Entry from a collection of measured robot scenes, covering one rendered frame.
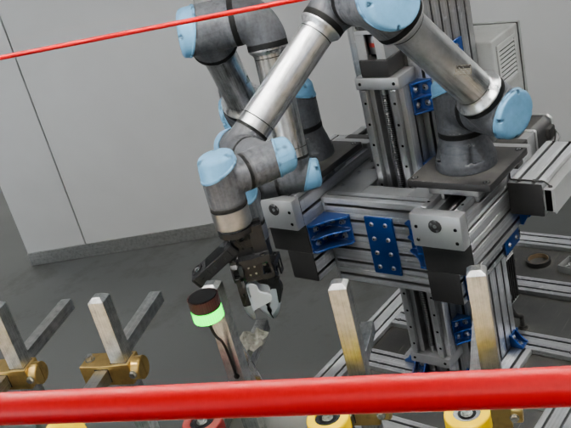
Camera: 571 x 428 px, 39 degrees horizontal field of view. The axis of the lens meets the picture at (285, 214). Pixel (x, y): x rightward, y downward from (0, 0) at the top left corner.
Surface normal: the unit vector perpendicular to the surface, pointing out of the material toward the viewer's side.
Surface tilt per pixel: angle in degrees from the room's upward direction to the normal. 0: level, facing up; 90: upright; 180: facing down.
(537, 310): 0
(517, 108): 96
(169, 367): 0
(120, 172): 90
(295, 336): 0
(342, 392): 45
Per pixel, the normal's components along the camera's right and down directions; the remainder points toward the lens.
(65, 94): -0.12, 0.44
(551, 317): -0.23, -0.88
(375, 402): -0.28, 0.21
